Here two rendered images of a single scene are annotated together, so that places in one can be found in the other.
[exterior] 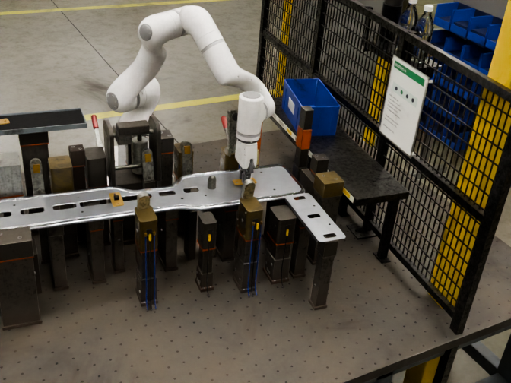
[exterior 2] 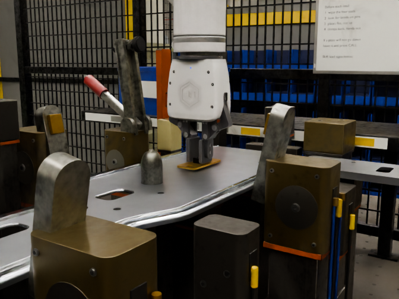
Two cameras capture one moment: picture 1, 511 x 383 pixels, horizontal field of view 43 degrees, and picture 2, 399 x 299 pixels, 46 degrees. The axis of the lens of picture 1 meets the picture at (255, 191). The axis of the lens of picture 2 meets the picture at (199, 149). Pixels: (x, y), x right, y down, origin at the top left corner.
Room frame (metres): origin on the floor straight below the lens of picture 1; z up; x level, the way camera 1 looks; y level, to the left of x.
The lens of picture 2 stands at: (1.40, 0.45, 1.18)
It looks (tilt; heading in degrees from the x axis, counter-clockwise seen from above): 11 degrees down; 328
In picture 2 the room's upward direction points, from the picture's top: straight up
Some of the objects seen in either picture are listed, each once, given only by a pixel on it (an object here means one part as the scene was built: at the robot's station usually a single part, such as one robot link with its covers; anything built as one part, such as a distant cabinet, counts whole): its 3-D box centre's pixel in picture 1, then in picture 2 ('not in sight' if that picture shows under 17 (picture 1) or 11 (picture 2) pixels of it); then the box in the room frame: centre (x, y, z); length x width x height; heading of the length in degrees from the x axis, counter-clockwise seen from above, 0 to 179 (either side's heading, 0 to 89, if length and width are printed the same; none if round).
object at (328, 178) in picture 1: (323, 219); (326, 206); (2.06, -0.26, 0.88); 0.08 x 0.08 x 0.36; 24
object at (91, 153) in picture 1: (96, 196); not in sight; (2.06, 0.59, 0.89); 0.12 x 0.07 x 0.38; 24
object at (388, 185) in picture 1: (326, 142); (228, 122); (2.42, -0.27, 1.01); 0.90 x 0.22 x 0.03; 24
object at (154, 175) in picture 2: (211, 183); (151, 171); (2.01, 0.16, 1.02); 0.03 x 0.03 x 0.07
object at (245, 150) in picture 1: (247, 149); (199, 85); (2.07, 0.04, 1.14); 0.10 x 0.07 x 0.11; 24
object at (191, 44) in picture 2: (248, 133); (198, 46); (2.07, 0.04, 1.20); 0.09 x 0.08 x 0.03; 24
